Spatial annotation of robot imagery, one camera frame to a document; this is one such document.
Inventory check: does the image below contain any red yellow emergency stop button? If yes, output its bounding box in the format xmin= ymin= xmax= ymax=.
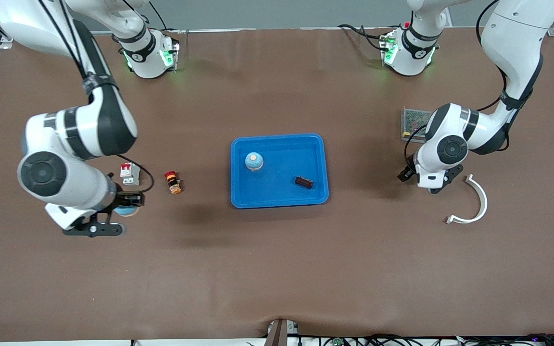
xmin=164 ymin=171 xmax=182 ymax=195

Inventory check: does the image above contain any metal mesh power supply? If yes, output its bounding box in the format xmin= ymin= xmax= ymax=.
xmin=401 ymin=107 xmax=432 ymax=144

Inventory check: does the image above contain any blue plastic tray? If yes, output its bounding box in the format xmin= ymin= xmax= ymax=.
xmin=230 ymin=133 xmax=330 ymax=209

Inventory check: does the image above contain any brown table cover mat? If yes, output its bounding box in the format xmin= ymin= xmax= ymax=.
xmin=0 ymin=28 xmax=554 ymax=343

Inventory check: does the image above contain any white circuit breaker red switch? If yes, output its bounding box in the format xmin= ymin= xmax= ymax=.
xmin=120 ymin=162 xmax=141 ymax=186

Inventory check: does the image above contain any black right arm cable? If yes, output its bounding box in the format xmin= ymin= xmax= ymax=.
xmin=37 ymin=0 xmax=155 ymax=194

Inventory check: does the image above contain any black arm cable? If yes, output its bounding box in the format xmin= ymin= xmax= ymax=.
xmin=37 ymin=0 xmax=155 ymax=194
xmin=403 ymin=0 xmax=509 ymax=169

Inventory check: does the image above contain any white curved plastic bracket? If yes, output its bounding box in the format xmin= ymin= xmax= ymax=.
xmin=446 ymin=174 xmax=489 ymax=225

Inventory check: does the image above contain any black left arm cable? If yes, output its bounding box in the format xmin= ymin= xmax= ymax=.
xmin=403 ymin=0 xmax=509 ymax=169

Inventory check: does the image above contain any black base cable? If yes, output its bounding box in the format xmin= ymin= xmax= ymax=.
xmin=339 ymin=23 xmax=389 ymax=51
xmin=150 ymin=0 xmax=181 ymax=34

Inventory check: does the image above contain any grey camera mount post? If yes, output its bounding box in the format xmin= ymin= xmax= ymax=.
xmin=265 ymin=319 xmax=300 ymax=346

